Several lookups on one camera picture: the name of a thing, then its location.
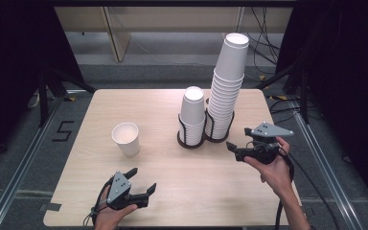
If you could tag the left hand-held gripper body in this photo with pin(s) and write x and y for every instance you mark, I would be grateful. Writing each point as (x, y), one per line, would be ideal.
(119, 191)

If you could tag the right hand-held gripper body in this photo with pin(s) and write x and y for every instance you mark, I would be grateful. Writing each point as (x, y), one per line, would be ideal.
(265, 150)

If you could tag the short white cup stack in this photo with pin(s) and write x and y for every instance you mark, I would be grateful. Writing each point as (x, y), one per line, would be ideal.
(127, 142)

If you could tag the short stack of white cups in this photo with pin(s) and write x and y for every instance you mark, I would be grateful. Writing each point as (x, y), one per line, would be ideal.
(192, 111)

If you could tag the person's right hand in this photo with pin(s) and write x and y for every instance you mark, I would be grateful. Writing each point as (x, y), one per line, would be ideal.
(276, 175)

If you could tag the person's left hand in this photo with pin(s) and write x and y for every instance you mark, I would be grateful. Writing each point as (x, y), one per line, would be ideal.
(108, 218)

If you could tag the yellow floor tape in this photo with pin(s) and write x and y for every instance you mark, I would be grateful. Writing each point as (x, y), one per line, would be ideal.
(281, 96)

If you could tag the tall stack of white cups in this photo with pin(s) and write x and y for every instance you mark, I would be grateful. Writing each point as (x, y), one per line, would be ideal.
(228, 83)

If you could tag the black metal stand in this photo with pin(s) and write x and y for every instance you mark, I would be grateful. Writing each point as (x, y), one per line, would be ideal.
(43, 99)
(304, 96)

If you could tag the black tape strip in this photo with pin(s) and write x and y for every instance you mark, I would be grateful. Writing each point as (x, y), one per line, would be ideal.
(51, 207)

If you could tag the black curtain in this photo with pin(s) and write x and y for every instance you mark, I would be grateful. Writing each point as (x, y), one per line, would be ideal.
(348, 80)
(9, 64)

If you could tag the pale wooden shelf unit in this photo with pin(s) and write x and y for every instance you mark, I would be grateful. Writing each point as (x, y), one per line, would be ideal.
(118, 35)

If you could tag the silver floor rail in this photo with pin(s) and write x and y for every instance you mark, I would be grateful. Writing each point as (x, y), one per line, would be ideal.
(326, 166)
(22, 174)

